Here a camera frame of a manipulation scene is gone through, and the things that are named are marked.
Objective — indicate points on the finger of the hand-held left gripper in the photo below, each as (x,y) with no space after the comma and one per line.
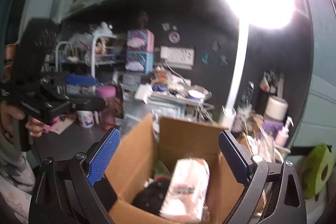
(80,80)
(89,103)

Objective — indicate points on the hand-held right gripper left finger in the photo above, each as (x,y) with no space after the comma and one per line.
(103,158)

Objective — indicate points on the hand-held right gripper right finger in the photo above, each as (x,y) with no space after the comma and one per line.
(233,158)

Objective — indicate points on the brown cardboard box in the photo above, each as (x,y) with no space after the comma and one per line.
(136,161)

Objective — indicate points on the packaged white plush toy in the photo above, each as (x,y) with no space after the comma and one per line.
(187,187)

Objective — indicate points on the black plush toy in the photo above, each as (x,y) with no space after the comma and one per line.
(153,195)

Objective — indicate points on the person's left forearm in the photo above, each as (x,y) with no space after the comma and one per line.
(13,179)

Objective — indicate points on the person's left hand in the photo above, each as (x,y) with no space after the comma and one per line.
(36,127)

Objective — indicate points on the white plastic jar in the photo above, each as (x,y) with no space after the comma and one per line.
(86,118)

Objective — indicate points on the pink water bottle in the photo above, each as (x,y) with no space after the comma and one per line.
(106,108)

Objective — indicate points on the white plush on rack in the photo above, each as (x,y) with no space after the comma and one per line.
(103,29)

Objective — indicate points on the white pump bottle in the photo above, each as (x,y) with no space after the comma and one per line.
(283,132)

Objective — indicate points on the white cylindrical humidifier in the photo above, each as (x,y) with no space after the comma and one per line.
(275,108)

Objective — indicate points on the pink character display box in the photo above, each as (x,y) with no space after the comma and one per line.
(140,40)

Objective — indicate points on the character figure stand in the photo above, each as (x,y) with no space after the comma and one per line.
(160,74)

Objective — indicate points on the black pen holder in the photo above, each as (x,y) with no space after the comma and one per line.
(270,90)

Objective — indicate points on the small white desk shelf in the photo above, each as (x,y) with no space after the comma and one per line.
(178,98)

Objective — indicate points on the green plush cushion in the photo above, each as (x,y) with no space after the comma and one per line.
(316,171)

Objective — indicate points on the dark rose ornament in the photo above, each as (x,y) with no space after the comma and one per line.
(143,18)

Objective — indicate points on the white desk lamp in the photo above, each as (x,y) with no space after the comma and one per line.
(237,69)

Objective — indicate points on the white red wall sticker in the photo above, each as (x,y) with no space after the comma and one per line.
(166,26)

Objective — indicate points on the white wall power outlet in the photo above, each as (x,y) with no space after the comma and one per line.
(178,54)

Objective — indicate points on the round character wall sticker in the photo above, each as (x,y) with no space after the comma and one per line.
(174,37)

